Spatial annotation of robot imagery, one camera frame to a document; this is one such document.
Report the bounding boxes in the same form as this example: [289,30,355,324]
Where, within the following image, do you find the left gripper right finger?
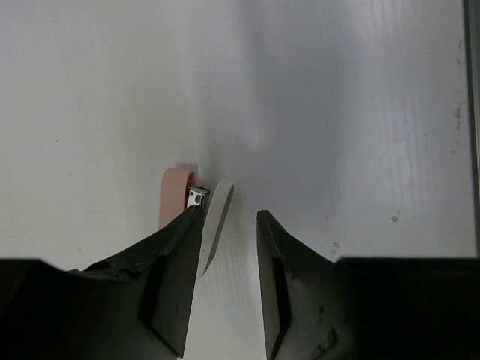
[256,210,479,359]

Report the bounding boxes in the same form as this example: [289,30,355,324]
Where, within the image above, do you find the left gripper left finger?
[1,206,204,359]

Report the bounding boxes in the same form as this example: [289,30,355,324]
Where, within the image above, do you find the pink white mini stapler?
[158,167,235,278]

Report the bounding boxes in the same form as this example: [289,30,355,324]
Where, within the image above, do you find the aluminium table frame rail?
[463,0,480,211]

